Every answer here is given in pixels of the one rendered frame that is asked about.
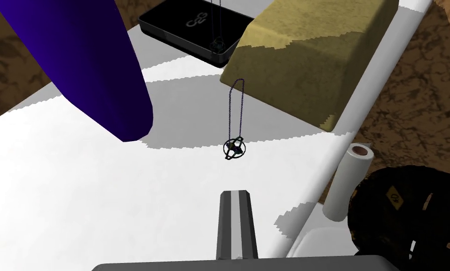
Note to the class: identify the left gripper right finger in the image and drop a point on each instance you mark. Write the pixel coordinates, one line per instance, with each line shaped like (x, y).
(246, 226)

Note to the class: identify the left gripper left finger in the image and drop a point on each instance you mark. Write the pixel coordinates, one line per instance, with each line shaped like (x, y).
(225, 226)

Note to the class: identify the white paper towel roll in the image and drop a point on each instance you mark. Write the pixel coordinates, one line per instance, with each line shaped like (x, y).
(346, 184)

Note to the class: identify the white table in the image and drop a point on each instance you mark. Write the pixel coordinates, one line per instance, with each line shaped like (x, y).
(97, 195)

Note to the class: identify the black round object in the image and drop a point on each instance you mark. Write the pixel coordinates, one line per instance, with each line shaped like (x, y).
(405, 222)

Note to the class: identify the tan rectangular block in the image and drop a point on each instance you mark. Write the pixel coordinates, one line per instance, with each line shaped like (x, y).
(303, 64)

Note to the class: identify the black shallow tray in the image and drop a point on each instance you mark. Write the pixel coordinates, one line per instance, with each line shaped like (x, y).
(179, 26)

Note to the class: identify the dark blue tall vase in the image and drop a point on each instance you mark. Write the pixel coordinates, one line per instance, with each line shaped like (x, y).
(89, 64)

